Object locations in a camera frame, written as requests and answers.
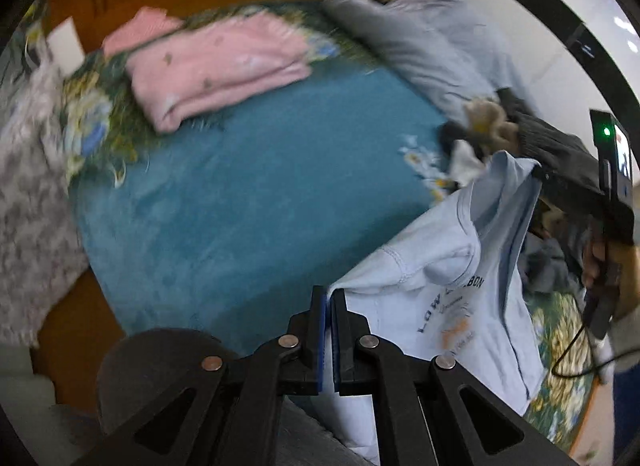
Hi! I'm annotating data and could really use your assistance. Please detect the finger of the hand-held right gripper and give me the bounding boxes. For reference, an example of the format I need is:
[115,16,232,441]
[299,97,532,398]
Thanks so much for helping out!
[532,162,603,219]

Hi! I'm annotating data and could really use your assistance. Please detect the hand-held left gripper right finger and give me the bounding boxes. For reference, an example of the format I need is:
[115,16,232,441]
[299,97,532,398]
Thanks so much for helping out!
[331,290,571,466]

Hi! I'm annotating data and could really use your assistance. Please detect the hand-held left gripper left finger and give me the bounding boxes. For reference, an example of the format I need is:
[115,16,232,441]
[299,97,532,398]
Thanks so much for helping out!
[72,286,333,466]

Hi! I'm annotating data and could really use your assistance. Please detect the light blue printed t-shirt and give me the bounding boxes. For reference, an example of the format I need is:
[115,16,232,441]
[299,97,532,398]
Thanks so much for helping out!
[310,150,546,464]

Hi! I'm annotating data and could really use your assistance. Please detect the person's right hand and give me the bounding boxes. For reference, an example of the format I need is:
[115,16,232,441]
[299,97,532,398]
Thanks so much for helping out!
[580,236,640,321]

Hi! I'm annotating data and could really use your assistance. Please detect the dark grey knit garment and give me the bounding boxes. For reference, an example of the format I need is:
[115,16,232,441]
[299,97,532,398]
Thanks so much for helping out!
[500,88,601,187]

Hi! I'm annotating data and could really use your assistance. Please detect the grey-blue crumpled garment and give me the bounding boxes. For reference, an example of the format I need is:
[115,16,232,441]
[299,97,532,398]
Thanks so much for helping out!
[520,233,586,293]

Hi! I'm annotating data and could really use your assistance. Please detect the beige cloth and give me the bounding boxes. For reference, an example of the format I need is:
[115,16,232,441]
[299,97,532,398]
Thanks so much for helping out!
[462,98,521,154]

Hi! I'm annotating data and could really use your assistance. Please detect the white crumpled cloth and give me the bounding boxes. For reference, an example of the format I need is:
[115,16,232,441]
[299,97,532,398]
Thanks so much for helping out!
[447,138,490,185]

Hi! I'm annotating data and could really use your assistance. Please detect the teal floral blanket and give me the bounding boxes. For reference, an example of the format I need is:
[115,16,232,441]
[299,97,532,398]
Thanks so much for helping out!
[15,0,608,457]

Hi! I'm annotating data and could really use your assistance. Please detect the pink folded towel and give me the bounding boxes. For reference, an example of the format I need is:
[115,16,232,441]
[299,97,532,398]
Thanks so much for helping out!
[125,13,313,134]

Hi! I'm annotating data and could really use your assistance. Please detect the grey patterned cloth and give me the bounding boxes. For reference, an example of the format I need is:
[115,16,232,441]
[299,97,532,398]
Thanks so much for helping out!
[0,53,91,347]

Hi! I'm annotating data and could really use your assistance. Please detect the pink checkered cloth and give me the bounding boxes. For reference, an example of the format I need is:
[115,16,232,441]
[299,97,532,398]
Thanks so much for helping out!
[102,6,183,54]

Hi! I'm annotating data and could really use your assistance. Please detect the white box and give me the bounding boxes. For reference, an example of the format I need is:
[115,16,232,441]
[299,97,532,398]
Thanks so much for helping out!
[47,18,86,71]

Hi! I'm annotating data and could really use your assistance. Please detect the black cable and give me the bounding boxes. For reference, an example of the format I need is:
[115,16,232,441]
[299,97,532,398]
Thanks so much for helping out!
[551,313,608,379]

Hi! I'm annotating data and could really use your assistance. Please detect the wooden bed frame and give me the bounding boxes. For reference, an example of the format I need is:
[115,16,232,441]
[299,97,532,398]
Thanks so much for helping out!
[30,271,126,407]

